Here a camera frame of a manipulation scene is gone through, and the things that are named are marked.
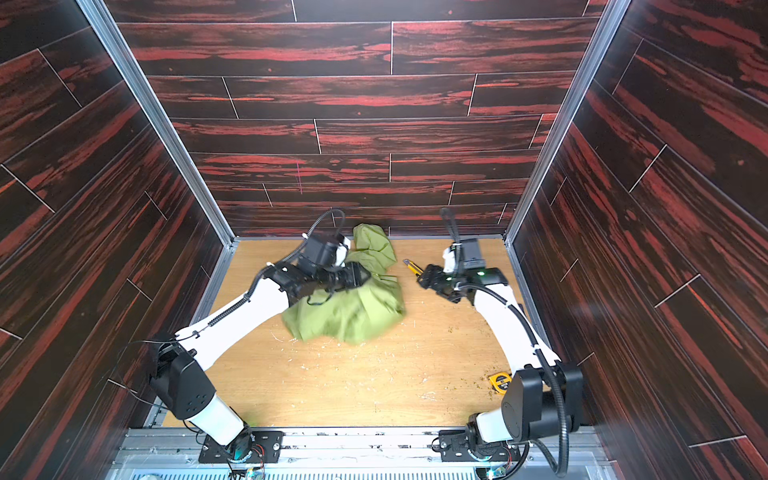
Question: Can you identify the green zip jacket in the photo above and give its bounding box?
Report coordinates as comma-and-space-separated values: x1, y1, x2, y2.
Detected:
282, 223, 406, 345

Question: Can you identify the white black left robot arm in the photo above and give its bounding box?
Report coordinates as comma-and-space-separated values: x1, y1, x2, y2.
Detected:
150, 262, 371, 462

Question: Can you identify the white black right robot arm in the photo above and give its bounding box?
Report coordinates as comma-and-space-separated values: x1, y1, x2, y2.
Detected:
417, 265, 584, 479

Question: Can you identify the yellow black utility knife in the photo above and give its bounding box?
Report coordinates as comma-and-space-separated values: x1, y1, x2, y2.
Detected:
403, 259, 423, 277

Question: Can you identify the yellow tape measure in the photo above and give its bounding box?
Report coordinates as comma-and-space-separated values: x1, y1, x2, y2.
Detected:
488, 372, 512, 395

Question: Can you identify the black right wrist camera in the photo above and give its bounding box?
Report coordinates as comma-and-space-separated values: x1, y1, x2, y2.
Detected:
443, 238, 486, 274

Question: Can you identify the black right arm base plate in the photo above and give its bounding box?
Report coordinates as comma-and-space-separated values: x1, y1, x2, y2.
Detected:
431, 428, 521, 463

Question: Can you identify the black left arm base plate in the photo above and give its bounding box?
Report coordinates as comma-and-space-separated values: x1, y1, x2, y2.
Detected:
198, 429, 284, 465

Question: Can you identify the aluminium front rail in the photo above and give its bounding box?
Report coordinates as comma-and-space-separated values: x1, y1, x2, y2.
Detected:
104, 425, 619, 480

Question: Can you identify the aluminium corner post right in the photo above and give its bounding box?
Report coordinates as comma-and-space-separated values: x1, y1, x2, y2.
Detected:
504, 0, 631, 252

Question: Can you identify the aluminium corner post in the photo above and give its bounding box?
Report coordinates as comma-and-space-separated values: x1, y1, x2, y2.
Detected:
76, 0, 236, 249
504, 0, 631, 252

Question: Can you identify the aluminium corner post left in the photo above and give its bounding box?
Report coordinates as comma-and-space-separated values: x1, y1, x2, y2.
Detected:
76, 0, 236, 249

